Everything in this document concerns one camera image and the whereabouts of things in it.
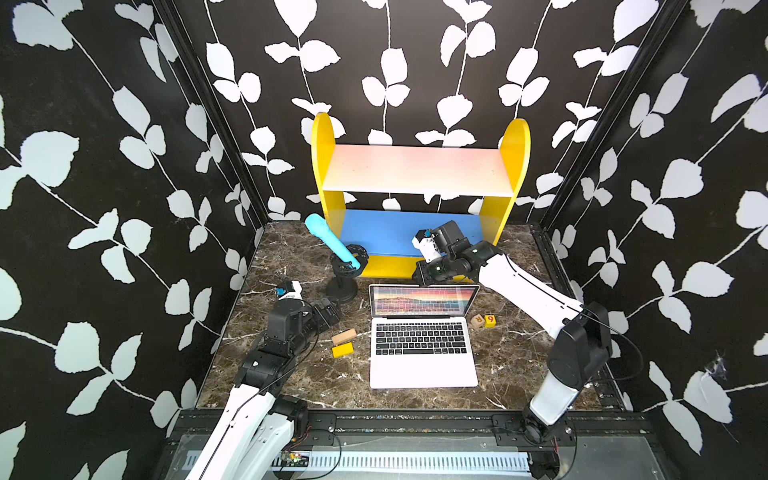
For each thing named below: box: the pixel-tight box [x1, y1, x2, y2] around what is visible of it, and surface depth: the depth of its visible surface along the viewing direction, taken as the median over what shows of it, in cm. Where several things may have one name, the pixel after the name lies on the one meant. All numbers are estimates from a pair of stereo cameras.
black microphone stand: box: [325, 244, 369, 305], surface depth 100 cm
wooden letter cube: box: [470, 313, 485, 329], surface depth 94 cm
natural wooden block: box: [331, 328, 357, 346], surface depth 91 cm
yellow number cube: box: [484, 315, 497, 329], surface depth 94 cm
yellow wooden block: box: [332, 342, 355, 359], surface depth 89 cm
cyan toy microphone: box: [305, 214, 361, 269], surface depth 76 cm
